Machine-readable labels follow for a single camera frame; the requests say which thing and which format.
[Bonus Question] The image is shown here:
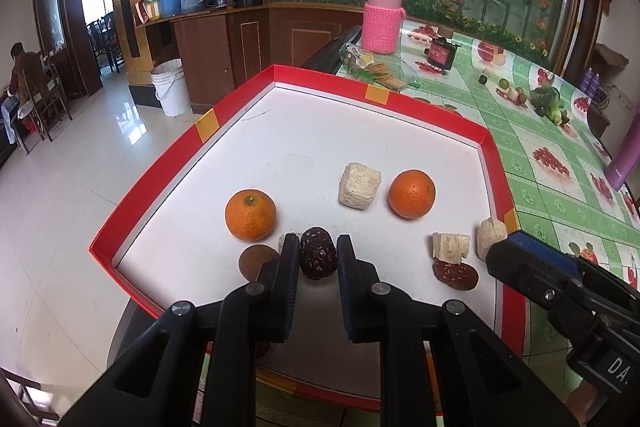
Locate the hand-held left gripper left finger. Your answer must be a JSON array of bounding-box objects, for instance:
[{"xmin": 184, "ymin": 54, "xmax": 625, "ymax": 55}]
[{"xmin": 57, "ymin": 233, "xmax": 301, "ymax": 427}]

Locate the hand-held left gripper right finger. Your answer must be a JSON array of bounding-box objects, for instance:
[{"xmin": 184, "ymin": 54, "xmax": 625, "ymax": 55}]
[{"xmin": 336, "ymin": 234, "xmax": 583, "ymax": 427}]

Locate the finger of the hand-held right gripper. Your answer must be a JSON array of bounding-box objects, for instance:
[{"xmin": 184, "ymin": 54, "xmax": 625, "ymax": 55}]
[{"xmin": 486, "ymin": 229, "xmax": 601, "ymax": 314}]

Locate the dark red date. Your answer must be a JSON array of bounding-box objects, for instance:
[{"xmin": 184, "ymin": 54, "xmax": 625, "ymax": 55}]
[
  {"xmin": 299, "ymin": 227, "xmax": 338, "ymax": 281},
  {"xmin": 432, "ymin": 259, "xmax": 480, "ymax": 292}
]

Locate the orange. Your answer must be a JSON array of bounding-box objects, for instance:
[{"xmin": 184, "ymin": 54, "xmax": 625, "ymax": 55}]
[
  {"xmin": 388, "ymin": 169, "xmax": 436, "ymax": 220},
  {"xmin": 224, "ymin": 189, "xmax": 277, "ymax": 242}
]

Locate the red tray with white inside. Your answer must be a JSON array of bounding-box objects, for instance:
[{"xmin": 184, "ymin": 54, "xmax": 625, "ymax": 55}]
[{"xmin": 89, "ymin": 64, "xmax": 528, "ymax": 413}]

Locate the person's right hand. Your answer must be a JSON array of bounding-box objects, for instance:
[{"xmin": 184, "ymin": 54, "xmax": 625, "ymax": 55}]
[{"xmin": 567, "ymin": 382, "xmax": 606, "ymax": 418}]

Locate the brown round cookie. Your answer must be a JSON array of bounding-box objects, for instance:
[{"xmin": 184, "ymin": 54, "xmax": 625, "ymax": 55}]
[{"xmin": 238, "ymin": 244, "xmax": 281, "ymax": 283}]

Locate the green checked fruit-print tablecloth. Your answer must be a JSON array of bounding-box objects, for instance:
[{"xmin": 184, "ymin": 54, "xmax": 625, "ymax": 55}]
[{"xmin": 340, "ymin": 19, "xmax": 640, "ymax": 427}]

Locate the bok choy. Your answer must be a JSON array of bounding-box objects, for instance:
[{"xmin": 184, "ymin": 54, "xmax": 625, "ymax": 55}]
[{"xmin": 530, "ymin": 85, "xmax": 571, "ymax": 125}]

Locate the black jar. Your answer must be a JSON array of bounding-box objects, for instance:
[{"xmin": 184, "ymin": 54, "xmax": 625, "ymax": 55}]
[{"xmin": 425, "ymin": 38, "xmax": 462, "ymax": 71}]

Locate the white plastic bucket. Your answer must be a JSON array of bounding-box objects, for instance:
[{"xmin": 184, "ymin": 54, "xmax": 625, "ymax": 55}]
[{"xmin": 150, "ymin": 58, "xmax": 192, "ymax": 118}]

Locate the clear packet of crackers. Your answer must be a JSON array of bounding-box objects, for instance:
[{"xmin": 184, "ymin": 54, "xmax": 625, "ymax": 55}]
[{"xmin": 340, "ymin": 44, "xmax": 408, "ymax": 92}]

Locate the wooden cabinet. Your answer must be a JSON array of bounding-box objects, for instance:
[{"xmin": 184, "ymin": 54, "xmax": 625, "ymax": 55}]
[{"xmin": 170, "ymin": 4, "xmax": 366, "ymax": 112}]

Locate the jar in pink knitted sleeve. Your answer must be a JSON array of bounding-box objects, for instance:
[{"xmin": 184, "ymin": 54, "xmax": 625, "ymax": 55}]
[{"xmin": 361, "ymin": 0, "xmax": 405, "ymax": 54}]

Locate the wooden chair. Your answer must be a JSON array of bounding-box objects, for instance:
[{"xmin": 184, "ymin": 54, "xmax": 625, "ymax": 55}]
[{"xmin": 17, "ymin": 57, "xmax": 73, "ymax": 155}]

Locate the dark dining chair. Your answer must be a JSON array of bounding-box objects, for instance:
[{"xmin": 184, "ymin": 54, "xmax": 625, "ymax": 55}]
[{"xmin": 86, "ymin": 13, "xmax": 123, "ymax": 74}]

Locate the red box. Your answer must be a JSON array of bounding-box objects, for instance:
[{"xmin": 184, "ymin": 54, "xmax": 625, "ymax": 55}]
[{"xmin": 135, "ymin": 2, "xmax": 162, "ymax": 25}]

